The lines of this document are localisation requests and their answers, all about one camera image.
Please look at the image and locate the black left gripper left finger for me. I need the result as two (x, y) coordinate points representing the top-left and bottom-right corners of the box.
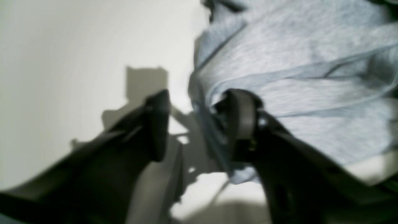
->
(1, 89), (170, 224)

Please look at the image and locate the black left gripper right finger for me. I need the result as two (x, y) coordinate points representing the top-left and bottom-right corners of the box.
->
(215, 88), (398, 224)

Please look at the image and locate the grey T-shirt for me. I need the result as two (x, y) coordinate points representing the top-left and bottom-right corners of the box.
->
(188, 0), (398, 185)

